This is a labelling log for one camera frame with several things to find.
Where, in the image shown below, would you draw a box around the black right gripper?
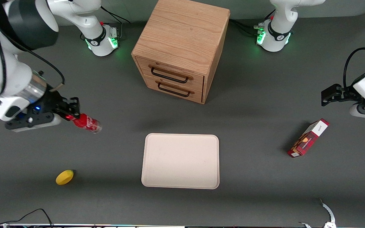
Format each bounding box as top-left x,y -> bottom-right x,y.
27,91 -> 81,121

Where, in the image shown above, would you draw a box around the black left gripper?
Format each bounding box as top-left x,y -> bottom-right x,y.
321,84 -> 363,107

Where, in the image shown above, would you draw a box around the red coke bottle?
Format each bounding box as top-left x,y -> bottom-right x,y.
67,113 -> 102,134

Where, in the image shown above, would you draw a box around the beige rectangular tray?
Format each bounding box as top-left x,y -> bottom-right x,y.
141,133 -> 220,190

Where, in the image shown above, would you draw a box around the red and white cookie box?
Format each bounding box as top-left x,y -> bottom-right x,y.
286,118 -> 330,158

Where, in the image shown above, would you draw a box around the yellow lemon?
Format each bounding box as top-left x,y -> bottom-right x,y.
55,170 -> 74,186

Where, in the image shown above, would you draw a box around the white curved plastic strip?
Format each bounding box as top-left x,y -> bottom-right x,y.
298,198 -> 337,228

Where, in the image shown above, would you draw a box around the wooden drawer front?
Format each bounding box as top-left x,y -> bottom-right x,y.
135,57 -> 205,92
142,74 -> 204,104

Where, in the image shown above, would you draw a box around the wooden two-drawer cabinet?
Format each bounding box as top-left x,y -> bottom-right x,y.
131,0 -> 231,105

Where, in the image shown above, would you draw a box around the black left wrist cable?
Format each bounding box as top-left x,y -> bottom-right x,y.
343,14 -> 365,91

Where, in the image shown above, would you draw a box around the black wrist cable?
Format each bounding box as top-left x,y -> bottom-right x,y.
0,0 -> 66,98
343,14 -> 365,91

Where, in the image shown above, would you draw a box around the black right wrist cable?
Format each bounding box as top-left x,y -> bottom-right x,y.
0,0 -> 66,98

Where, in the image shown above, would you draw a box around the black right arm base cable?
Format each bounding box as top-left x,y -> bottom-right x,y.
80,7 -> 131,41

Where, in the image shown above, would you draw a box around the black drawer handle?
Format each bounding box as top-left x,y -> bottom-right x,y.
150,66 -> 190,84
157,81 -> 191,98

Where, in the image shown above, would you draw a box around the thin black cable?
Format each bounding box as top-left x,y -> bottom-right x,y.
0,208 -> 54,228

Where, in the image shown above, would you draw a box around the black left arm base cables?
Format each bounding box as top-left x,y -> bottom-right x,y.
229,9 -> 276,38

